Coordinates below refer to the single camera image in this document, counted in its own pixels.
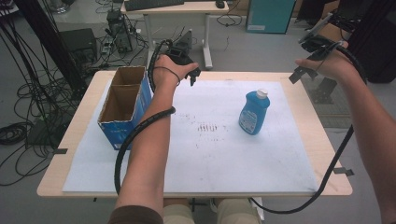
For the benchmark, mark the blue cardboard box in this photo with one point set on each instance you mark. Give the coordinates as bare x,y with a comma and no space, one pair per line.
120,127

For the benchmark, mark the person's right hand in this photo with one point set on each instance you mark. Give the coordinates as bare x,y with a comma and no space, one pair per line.
336,67

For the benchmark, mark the person's left leg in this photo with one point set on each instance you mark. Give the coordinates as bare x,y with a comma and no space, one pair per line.
177,216

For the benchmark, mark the black keyboard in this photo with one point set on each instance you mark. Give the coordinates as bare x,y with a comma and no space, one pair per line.
152,3

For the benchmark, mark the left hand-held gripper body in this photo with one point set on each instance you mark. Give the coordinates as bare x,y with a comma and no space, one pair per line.
180,51

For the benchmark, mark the black tape piece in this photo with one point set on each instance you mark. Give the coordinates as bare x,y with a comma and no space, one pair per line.
343,171
59,151

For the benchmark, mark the brown cardboard box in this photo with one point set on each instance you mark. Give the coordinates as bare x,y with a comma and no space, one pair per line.
333,31

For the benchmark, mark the white foam mat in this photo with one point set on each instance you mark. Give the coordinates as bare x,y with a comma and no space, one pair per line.
218,161

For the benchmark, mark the person's leg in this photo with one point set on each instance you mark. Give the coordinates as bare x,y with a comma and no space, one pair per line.
177,216
238,213

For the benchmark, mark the person's right leg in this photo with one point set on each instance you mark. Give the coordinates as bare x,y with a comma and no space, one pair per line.
238,213

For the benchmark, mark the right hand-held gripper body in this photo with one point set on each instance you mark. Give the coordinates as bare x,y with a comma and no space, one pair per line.
316,43

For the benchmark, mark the blue plastic bottle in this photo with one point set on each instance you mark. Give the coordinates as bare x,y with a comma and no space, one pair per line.
253,112

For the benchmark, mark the black case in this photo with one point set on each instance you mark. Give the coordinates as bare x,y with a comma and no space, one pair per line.
378,46

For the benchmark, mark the black computer mouse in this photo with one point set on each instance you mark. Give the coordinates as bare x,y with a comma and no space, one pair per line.
220,3

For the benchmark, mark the white desk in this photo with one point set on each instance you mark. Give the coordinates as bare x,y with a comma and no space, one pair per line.
186,7

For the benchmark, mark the grey floor mat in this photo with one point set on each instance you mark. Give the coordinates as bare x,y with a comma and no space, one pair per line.
339,112

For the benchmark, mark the person's left hand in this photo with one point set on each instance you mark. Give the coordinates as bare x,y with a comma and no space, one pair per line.
168,74

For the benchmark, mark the teal cabinet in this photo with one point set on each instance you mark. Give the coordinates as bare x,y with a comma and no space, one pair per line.
269,15

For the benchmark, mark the grey metal post with base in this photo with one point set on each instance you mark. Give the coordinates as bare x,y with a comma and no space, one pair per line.
323,91

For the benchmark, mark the black computer tower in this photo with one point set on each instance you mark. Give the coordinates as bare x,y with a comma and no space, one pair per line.
120,31

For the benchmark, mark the person's white shoe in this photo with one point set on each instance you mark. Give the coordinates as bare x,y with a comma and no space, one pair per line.
213,205

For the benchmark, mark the black metal frame post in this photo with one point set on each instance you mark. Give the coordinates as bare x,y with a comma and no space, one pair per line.
46,37

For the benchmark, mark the black box on floor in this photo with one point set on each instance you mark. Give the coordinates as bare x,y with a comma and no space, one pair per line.
77,43

